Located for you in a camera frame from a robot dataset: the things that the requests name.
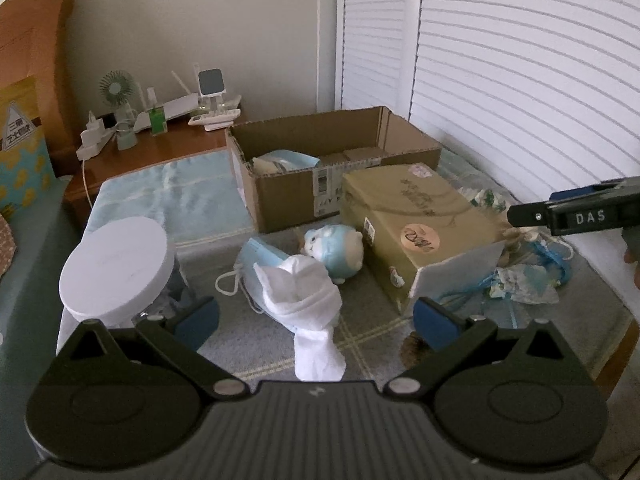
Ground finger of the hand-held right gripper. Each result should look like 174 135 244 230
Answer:
507 182 611 233

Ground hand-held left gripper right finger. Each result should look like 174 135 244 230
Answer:
384 297 574 402

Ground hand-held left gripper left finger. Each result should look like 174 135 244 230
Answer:
60 297 249 402

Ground plastic wrappers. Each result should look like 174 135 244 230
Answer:
440 239 574 311

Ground blue face mask pack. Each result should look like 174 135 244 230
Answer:
216 237 301 321

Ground brown cardboard box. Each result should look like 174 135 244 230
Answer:
225 106 443 234

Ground beige soft item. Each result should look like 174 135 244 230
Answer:
497 227 540 267

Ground person's right hand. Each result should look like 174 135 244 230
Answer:
623 227 640 288

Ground brown furry item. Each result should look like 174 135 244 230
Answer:
401 331 432 367

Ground clear plastic wrapping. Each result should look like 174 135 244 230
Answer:
447 169 511 212

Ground olive cardboard box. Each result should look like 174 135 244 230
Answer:
340 162 512 317

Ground jar with white lid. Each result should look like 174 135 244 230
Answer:
58 217 193 328

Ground blue and white plush toy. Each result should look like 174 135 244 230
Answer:
300 224 365 286

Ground light blue towel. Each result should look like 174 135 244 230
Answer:
82 151 257 247

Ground wide white louvered door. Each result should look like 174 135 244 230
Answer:
410 0 640 321

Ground wooden nightstand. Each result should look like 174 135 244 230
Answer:
62 109 251 213

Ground blue face mask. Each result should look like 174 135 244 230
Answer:
251 150 322 175

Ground brown patterned cloth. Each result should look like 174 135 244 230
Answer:
0 214 17 277

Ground white power strip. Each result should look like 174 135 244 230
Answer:
76 127 120 161

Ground green spray bottle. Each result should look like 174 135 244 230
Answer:
146 87 169 136

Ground white router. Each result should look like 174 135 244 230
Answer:
159 71 202 122

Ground narrow white louvered door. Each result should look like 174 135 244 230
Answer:
337 0 422 122

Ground yellow blue patterned pillow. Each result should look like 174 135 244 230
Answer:
0 76 56 218

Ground small screen on white stand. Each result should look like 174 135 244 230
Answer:
196 65 230 112

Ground small green desk fan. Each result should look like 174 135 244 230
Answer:
98 70 139 151

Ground wooden headboard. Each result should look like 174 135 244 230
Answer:
0 0 76 177

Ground wooden bed frame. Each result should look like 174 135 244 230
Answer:
592 317 627 402

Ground white power cable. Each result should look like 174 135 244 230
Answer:
79 156 95 207

